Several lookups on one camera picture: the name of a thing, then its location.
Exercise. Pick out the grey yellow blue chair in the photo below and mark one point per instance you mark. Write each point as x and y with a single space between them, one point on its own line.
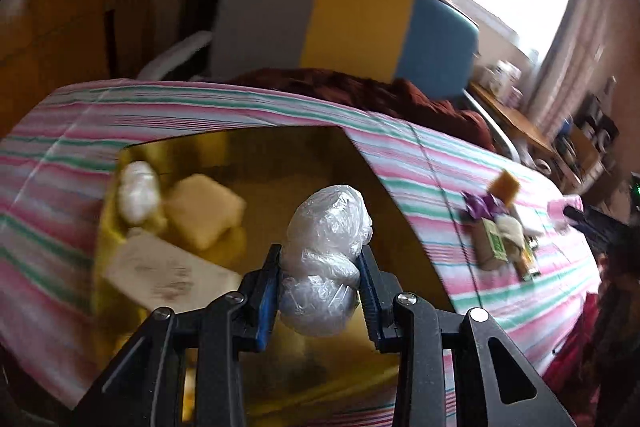
350 22

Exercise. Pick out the clear plastic bag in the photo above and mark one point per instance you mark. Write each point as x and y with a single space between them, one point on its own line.
325 247

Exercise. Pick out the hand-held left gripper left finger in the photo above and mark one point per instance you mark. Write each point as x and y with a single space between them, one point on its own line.
264 307

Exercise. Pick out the striped tablecloth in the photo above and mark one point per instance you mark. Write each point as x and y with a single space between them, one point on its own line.
425 147

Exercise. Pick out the white paper card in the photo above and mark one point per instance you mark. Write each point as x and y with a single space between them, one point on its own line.
165 272

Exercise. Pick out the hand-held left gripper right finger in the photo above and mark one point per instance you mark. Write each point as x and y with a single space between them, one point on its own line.
372 307

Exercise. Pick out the white block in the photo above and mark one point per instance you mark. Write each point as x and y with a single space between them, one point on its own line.
509 229

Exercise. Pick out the pink curtain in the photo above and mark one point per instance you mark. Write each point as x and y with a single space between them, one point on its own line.
575 37

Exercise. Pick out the pale yellow sponge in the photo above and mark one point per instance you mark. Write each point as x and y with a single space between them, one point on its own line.
202 212

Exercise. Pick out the wooden desk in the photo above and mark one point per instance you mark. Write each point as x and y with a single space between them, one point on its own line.
515 119

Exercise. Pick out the white containers on desk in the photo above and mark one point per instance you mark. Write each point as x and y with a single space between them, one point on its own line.
502 79

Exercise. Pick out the purple wrapper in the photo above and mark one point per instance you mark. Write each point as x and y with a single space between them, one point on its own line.
480 207

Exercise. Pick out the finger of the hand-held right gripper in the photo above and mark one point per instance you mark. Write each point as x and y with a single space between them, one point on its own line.
582 214

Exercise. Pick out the gold tray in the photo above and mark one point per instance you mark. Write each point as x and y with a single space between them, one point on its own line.
300 167

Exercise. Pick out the brown yellow sponge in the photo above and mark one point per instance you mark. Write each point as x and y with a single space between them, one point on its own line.
504 187

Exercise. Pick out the wooden wardrobe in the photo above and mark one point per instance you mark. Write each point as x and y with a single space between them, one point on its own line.
70 7

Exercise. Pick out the cluttered shelf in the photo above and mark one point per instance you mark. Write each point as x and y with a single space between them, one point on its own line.
587 137

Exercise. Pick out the red clothing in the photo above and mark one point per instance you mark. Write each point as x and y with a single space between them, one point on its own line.
585 357

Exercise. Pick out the brown blanket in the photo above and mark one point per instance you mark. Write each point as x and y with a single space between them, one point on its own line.
360 89

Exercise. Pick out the small white plastic bundle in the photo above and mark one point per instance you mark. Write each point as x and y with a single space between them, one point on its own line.
137 192

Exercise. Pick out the green label box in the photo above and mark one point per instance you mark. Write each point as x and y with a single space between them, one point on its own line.
492 244

